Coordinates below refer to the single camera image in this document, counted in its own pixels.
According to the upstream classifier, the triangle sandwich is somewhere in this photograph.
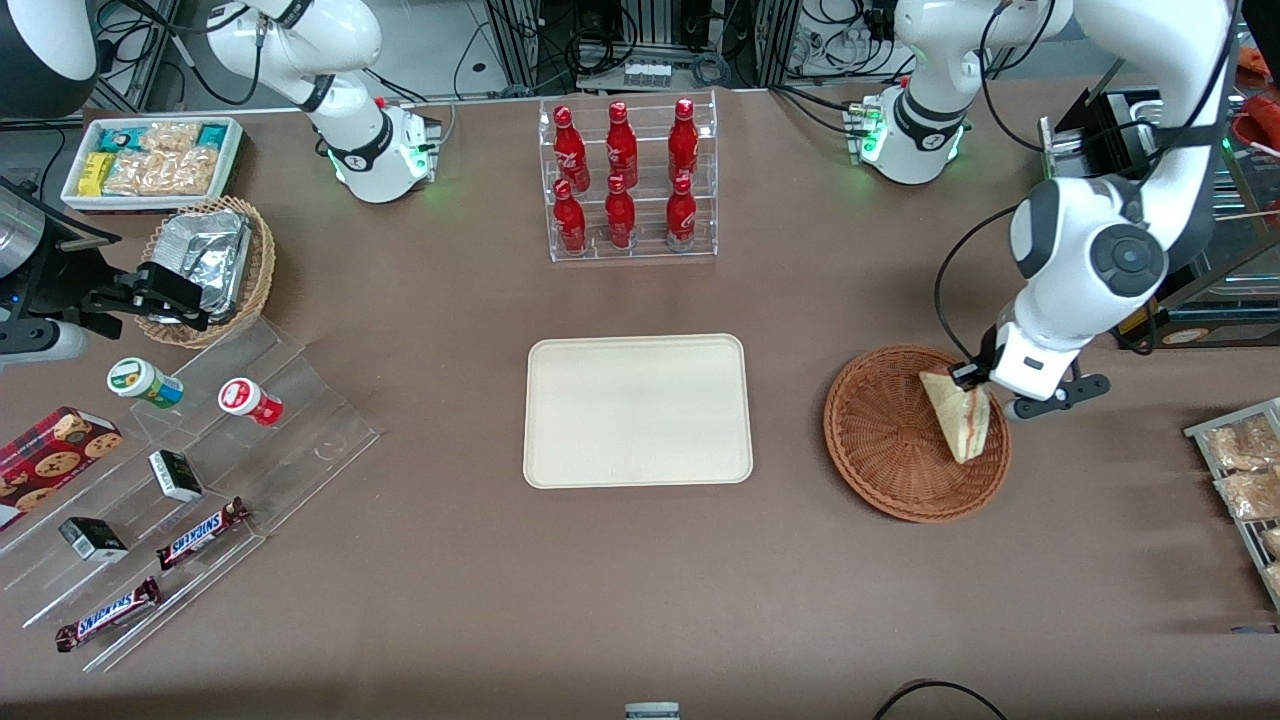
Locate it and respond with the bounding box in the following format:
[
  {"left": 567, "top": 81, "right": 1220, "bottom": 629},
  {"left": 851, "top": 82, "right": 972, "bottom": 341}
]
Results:
[{"left": 919, "top": 370, "right": 992, "bottom": 465}]

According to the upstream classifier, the small tan wicker basket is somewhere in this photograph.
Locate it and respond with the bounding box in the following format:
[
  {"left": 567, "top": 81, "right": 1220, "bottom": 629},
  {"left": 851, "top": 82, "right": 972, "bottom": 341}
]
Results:
[{"left": 134, "top": 196, "right": 277, "bottom": 350}]

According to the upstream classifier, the large brown wicker basket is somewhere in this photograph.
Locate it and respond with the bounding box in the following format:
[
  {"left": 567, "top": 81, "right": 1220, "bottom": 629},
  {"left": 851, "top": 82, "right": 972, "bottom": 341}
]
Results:
[{"left": 823, "top": 346, "right": 1012, "bottom": 524}]

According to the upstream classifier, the tray of packaged snacks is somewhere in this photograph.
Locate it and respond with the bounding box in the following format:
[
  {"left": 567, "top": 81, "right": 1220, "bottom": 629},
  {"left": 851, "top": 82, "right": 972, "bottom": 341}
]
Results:
[{"left": 1184, "top": 397, "right": 1280, "bottom": 613}]

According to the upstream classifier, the beige serving tray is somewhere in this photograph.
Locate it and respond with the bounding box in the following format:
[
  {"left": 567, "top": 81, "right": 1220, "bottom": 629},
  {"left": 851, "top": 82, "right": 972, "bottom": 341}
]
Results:
[{"left": 523, "top": 334, "right": 754, "bottom": 490}]

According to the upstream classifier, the silver foil wrapped package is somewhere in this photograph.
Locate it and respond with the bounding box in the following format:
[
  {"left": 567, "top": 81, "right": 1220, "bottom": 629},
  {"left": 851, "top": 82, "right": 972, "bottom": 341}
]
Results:
[{"left": 150, "top": 209, "right": 253, "bottom": 323}]

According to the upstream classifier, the green lid white cup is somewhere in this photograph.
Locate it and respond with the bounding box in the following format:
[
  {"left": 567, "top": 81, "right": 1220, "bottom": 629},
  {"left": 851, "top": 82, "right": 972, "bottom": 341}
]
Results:
[{"left": 107, "top": 357, "right": 185, "bottom": 410}]

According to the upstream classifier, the red lid white cup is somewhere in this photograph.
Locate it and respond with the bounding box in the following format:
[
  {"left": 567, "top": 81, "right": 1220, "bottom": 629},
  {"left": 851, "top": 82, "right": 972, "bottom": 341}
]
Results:
[{"left": 218, "top": 377, "right": 284, "bottom": 428}]

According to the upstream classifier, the large clear peanut bag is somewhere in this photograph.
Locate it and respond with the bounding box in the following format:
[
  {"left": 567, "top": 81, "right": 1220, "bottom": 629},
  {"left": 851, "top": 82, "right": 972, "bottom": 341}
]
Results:
[{"left": 103, "top": 148, "right": 219, "bottom": 197}]

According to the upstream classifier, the white plastic snack bin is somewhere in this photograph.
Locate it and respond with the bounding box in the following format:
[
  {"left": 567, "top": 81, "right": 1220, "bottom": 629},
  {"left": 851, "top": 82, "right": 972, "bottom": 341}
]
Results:
[{"left": 60, "top": 116, "right": 245, "bottom": 213}]

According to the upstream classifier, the small clear peanut bag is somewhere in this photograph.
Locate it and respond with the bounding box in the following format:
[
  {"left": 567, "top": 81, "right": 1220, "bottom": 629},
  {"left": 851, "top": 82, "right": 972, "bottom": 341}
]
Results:
[{"left": 140, "top": 121, "right": 201, "bottom": 153}]

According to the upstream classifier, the red plaid cookie box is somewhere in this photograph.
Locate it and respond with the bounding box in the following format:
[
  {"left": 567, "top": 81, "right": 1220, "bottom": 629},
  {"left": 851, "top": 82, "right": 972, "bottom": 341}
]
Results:
[{"left": 0, "top": 405, "right": 124, "bottom": 532}]

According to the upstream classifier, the small black carton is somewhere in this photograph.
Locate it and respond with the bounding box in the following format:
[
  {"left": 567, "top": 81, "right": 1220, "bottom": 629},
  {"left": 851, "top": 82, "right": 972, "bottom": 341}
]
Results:
[
  {"left": 58, "top": 516, "right": 130, "bottom": 564},
  {"left": 148, "top": 450, "right": 205, "bottom": 504}
]

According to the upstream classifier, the clear acrylic stepped display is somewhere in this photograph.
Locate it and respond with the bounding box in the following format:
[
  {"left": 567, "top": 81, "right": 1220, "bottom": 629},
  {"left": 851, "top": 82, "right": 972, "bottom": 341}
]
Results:
[{"left": 0, "top": 317, "right": 382, "bottom": 673}]

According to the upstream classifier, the Snickers chocolate bar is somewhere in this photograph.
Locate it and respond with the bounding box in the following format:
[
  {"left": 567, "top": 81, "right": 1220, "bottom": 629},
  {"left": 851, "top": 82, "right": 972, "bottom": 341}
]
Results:
[
  {"left": 156, "top": 497, "right": 250, "bottom": 572},
  {"left": 54, "top": 577, "right": 164, "bottom": 654}
]

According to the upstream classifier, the black food warmer cabinet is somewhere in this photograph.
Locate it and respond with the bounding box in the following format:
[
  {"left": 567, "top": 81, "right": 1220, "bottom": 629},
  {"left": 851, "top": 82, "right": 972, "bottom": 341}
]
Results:
[{"left": 1038, "top": 0, "right": 1280, "bottom": 351}]

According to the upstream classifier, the red soda bottle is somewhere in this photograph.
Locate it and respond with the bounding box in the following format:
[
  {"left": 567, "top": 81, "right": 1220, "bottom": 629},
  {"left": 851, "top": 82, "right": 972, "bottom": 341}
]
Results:
[
  {"left": 605, "top": 101, "right": 639, "bottom": 189},
  {"left": 553, "top": 106, "right": 591, "bottom": 193},
  {"left": 553, "top": 180, "right": 589, "bottom": 255},
  {"left": 667, "top": 98, "right": 700, "bottom": 187},
  {"left": 665, "top": 175, "right": 699, "bottom": 251},
  {"left": 604, "top": 175, "right": 638, "bottom": 250}
]

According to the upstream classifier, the clear acrylic bottle rack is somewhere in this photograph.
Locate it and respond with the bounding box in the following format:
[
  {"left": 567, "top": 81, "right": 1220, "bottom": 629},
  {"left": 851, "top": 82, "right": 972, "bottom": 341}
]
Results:
[{"left": 538, "top": 90, "right": 719, "bottom": 263}]

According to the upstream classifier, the black looped table cable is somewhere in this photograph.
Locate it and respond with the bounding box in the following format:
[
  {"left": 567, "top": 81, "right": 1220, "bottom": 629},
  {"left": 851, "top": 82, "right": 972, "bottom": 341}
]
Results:
[{"left": 872, "top": 679, "right": 1009, "bottom": 720}]

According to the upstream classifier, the aluminium equipment frame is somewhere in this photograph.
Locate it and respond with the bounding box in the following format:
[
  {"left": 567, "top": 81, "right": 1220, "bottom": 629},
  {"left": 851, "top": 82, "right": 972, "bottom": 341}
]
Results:
[{"left": 485, "top": 0, "right": 801, "bottom": 93}]

